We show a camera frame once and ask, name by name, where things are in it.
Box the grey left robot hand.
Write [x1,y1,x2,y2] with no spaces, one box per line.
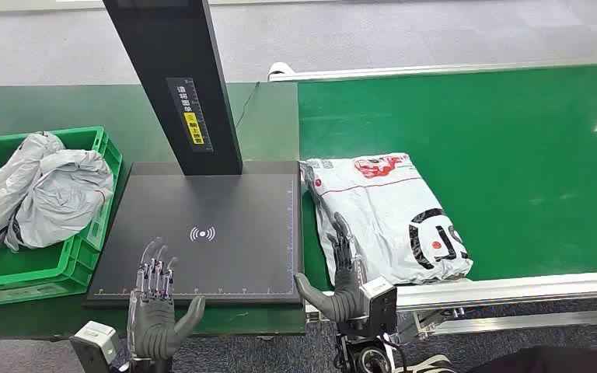
[125,236,208,361]

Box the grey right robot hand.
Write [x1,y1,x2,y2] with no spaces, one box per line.
[294,211,369,324]

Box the white red-print courier package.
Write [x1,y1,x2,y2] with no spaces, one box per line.
[299,152,475,286]

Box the aluminium conveyor support beam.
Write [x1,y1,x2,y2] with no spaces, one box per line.
[396,308,597,336]

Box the green conveyor belt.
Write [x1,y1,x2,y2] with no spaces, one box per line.
[297,62,597,292]

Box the white conveyor end cap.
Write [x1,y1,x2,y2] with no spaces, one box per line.
[267,62,296,82]

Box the green plastic crate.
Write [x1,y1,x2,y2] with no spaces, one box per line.
[0,126,124,310]

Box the crumpled grey courier bag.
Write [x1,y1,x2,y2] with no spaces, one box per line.
[5,149,116,253]

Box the long grey courier bag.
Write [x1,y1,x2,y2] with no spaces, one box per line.
[0,131,66,272]

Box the black yellow column label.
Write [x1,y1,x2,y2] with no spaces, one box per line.
[166,77,215,154]

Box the black robot body cover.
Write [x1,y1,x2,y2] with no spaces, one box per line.
[466,346,597,373]

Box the black scanner column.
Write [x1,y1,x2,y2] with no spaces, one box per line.
[103,0,244,177]

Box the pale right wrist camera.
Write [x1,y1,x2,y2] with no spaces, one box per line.
[360,277,399,332]

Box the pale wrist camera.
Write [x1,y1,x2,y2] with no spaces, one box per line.
[360,277,399,332]
[70,321,122,373]

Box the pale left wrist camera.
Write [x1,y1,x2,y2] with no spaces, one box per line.
[70,321,122,373]

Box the black scanner base plate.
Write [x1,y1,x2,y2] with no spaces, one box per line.
[82,161,305,309]

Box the wide aluminium conveyor rail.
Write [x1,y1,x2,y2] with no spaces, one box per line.
[304,270,597,323]

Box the thin black cable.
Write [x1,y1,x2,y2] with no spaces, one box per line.
[234,82,262,131]

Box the thin aluminium conveyor rail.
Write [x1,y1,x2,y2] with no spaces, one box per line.
[268,58,597,83]

